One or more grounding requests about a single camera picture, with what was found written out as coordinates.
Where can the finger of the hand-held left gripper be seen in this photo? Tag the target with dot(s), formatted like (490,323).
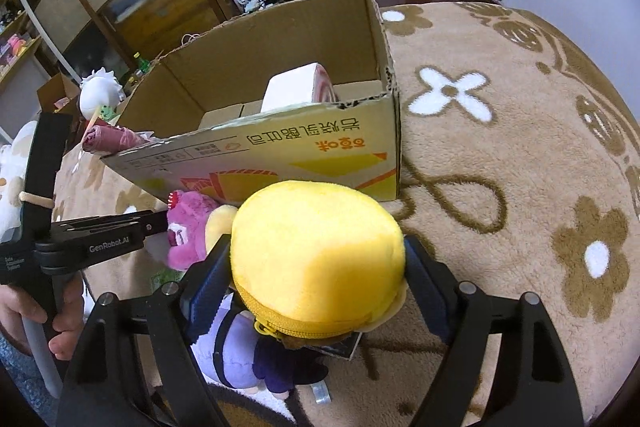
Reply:
(120,223)

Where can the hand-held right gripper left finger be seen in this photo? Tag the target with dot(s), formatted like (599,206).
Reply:
(210,288)

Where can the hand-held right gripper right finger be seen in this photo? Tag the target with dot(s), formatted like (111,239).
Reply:
(426,292)

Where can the yellow plush zip pouch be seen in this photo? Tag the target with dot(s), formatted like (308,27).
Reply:
(310,247)

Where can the printed cardboard box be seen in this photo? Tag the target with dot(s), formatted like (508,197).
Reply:
(310,147)

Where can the person's left hand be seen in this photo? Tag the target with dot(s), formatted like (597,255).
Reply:
(67,327)

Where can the white plush toy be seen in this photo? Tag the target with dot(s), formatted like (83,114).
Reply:
(10,167)

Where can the pink plush bear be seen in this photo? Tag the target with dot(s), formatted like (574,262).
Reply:
(186,232)

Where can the purple plush doll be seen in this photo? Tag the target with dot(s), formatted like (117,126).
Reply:
(235,349)

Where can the pink rolled cloth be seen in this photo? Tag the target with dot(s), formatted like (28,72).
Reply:
(111,139)

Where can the small brown cardboard box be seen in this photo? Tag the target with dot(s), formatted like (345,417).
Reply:
(56,93)

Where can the black hang tag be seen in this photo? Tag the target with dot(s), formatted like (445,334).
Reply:
(336,347)

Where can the white-haired plush doll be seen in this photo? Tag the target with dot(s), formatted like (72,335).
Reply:
(100,92)

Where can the beige flower-pattern rug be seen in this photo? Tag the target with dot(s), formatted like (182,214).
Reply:
(500,157)

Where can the green bottle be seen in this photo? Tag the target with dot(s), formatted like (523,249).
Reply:
(141,66)

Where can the white pink cake roll plush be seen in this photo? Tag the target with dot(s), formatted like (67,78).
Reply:
(290,87)

